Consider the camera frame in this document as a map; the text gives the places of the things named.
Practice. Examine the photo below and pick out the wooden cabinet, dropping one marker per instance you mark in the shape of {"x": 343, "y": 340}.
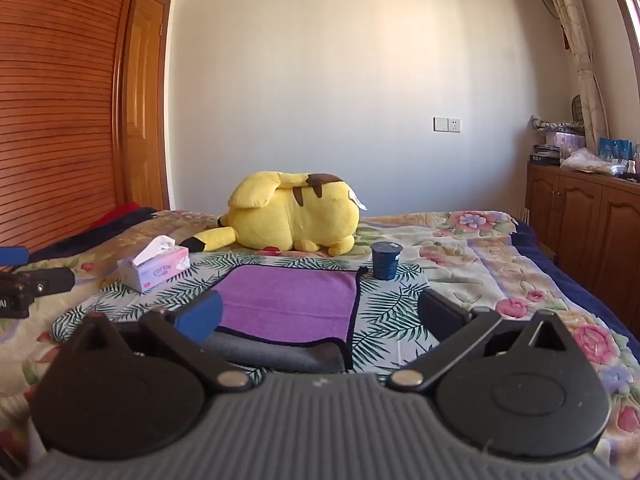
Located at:
{"x": 580, "y": 225}

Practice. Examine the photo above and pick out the grey towel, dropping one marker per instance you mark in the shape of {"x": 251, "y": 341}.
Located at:
{"x": 280, "y": 355}

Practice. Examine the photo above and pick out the yellow plush toy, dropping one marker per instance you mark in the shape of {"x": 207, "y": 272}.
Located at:
{"x": 295, "y": 210}

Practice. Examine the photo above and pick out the purple tissue pack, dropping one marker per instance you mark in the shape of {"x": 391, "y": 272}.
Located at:
{"x": 565, "y": 142}

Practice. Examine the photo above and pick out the clear plastic bag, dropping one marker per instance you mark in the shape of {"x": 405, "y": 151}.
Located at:
{"x": 590, "y": 161}

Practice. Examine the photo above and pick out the dark blue cup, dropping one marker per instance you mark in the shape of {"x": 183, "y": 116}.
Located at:
{"x": 386, "y": 262}

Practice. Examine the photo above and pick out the navy blue bed sheet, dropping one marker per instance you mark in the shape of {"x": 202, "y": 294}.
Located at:
{"x": 585, "y": 290}

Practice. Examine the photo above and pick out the white tissue box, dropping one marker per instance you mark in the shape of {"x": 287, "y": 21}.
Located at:
{"x": 155, "y": 267}

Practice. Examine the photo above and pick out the leaf print cloth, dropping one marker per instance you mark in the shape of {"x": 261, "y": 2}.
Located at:
{"x": 390, "y": 310}

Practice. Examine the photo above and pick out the purple towel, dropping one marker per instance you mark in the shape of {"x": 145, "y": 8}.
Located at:
{"x": 287, "y": 302}

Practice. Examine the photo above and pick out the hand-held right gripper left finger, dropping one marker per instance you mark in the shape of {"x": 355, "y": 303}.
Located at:
{"x": 201, "y": 318}

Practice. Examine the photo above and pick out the blue box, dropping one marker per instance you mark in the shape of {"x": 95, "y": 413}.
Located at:
{"x": 615, "y": 149}

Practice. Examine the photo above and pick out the stack of books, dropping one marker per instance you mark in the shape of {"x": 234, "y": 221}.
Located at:
{"x": 546, "y": 155}

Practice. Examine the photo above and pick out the wooden door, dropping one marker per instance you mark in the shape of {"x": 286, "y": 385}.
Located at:
{"x": 147, "y": 110}

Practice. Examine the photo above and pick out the white wall socket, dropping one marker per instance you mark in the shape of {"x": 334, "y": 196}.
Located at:
{"x": 447, "y": 124}

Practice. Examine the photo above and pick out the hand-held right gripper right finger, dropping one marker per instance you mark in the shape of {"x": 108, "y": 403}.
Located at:
{"x": 441, "y": 316}

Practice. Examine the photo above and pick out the red blanket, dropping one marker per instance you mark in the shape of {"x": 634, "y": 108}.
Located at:
{"x": 120, "y": 212}

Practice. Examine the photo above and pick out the navy blue blanket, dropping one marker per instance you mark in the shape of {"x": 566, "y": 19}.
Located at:
{"x": 85, "y": 237}

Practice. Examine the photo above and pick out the patterned beige curtain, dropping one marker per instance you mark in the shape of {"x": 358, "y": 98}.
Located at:
{"x": 580, "y": 45}

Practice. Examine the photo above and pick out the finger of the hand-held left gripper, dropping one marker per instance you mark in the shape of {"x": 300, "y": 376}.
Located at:
{"x": 12, "y": 255}
{"x": 52, "y": 279}

